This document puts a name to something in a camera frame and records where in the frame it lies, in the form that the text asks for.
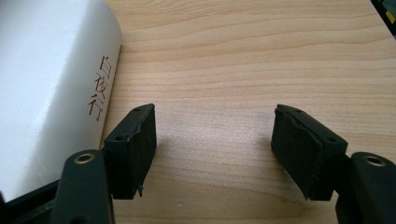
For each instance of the black stand base yellow-striped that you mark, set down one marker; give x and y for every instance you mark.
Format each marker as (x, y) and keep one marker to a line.
(386, 11)

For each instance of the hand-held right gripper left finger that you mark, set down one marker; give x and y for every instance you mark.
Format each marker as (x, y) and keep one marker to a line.
(132, 155)

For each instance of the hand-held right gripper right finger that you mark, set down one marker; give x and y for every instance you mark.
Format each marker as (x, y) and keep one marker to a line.
(299, 149)

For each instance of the white book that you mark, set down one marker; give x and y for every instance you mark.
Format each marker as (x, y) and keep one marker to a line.
(46, 77)

